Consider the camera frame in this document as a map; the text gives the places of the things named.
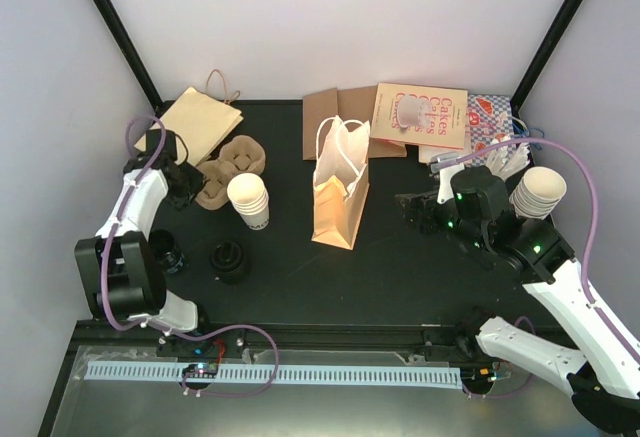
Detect stack of white paper cups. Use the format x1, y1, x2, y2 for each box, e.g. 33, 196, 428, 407
227, 173, 270, 231

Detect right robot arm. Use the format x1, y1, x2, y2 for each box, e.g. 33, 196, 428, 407
395, 167, 639, 436

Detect stack of black cup lids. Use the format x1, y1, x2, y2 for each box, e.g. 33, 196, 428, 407
209, 240, 252, 285

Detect cup of white straws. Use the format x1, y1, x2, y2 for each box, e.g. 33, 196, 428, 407
484, 143, 531, 181

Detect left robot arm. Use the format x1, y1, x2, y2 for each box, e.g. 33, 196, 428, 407
74, 128, 215, 356

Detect orange paper bag white handles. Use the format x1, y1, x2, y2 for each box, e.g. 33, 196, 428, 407
312, 115, 370, 250

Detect stack of plain paper cups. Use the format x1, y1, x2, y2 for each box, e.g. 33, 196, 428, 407
509, 166, 567, 219

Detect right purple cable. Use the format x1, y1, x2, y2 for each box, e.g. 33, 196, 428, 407
434, 136, 636, 401

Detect stack of pulp cup carriers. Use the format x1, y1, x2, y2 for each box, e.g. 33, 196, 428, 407
195, 135, 266, 211

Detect cakes printed paper bag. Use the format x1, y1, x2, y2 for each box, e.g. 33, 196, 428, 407
370, 83, 469, 150

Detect white slotted cable duct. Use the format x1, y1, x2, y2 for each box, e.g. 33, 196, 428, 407
84, 361, 463, 390

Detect brown flat paper bag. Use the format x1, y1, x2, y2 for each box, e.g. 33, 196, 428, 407
302, 86, 377, 161

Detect blue checkered paper bag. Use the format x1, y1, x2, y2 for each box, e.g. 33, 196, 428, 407
460, 93, 514, 155

